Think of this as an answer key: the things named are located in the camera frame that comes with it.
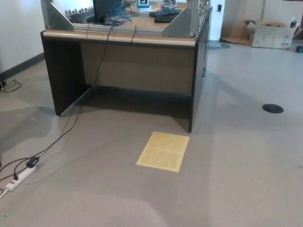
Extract yellow paper sheet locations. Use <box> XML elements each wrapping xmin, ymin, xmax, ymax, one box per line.
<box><xmin>135</xmin><ymin>131</ymin><xmax>190</xmax><ymax>172</ymax></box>

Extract dark wooden office desk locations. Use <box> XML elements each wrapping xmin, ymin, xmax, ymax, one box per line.
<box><xmin>40</xmin><ymin>0</ymin><xmax>213</xmax><ymax>133</ymax></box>

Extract black keyboard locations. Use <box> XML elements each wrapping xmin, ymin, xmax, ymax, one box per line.
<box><xmin>148</xmin><ymin>8</ymin><xmax>182</xmax><ymax>17</ymax></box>
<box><xmin>154</xmin><ymin>14</ymin><xmax>178</xmax><ymax>24</ymax></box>

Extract crumpled clear plastic wrap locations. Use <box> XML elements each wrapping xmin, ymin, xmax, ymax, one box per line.
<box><xmin>207</xmin><ymin>40</ymin><xmax>232</xmax><ymax>49</ymax></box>

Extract white box with marker tag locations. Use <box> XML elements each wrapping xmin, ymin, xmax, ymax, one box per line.
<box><xmin>136</xmin><ymin>0</ymin><xmax>153</xmax><ymax>11</ymax></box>

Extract black computer monitor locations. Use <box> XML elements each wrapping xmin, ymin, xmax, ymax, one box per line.
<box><xmin>92</xmin><ymin>0</ymin><xmax>122</xmax><ymax>21</ymax></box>

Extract flat cardboard sheet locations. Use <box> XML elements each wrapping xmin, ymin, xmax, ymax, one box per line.
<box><xmin>220</xmin><ymin>22</ymin><xmax>254</xmax><ymax>45</ymax></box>

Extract black round floor cover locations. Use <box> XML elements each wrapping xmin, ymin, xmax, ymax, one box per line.
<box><xmin>262</xmin><ymin>103</ymin><xmax>284</xmax><ymax>114</ymax></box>

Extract row of small metal connectors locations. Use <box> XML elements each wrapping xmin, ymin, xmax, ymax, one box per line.
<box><xmin>63</xmin><ymin>8</ymin><xmax>94</xmax><ymax>22</ymax></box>

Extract black power adapter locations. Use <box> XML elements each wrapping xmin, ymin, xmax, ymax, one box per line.
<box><xmin>26</xmin><ymin>156</ymin><xmax>40</xmax><ymax>167</ymax></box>

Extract open cardboard box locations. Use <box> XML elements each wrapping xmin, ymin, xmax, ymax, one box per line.
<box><xmin>245</xmin><ymin>17</ymin><xmax>300</xmax><ymax>50</ymax></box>

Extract white power strip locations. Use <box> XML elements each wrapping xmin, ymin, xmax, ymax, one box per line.
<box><xmin>5</xmin><ymin>163</ymin><xmax>37</xmax><ymax>192</ymax></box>

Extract thin black hanging cable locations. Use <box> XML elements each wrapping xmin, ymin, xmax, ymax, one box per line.
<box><xmin>202</xmin><ymin>4</ymin><xmax>213</xmax><ymax>79</ymax></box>

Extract long black power cable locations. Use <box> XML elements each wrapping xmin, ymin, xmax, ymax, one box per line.
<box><xmin>35</xmin><ymin>25</ymin><xmax>114</xmax><ymax>159</ymax></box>

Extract tangled blue cables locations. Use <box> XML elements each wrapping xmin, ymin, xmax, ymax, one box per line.
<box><xmin>104</xmin><ymin>1</ymin><xmax>139</xmax><ymax>26</ymax></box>

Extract aluminium profile frame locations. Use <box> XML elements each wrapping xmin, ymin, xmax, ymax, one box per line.
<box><xmin>40</xmin><ymin>0</ymin><xmax>211</xmax><ymax>38</ymax></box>

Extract loose cables by wall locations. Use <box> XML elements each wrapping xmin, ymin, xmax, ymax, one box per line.
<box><xmin>0</xmin><ymin>77</ymin><xmax>28</xmax><ymax>93</ymax></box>

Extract dark brown plug cable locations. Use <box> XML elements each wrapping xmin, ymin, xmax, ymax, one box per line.
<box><xmin>0</xmin><ymin>157</ymin><xmax>31</xmax><ymax>181</ymax></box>

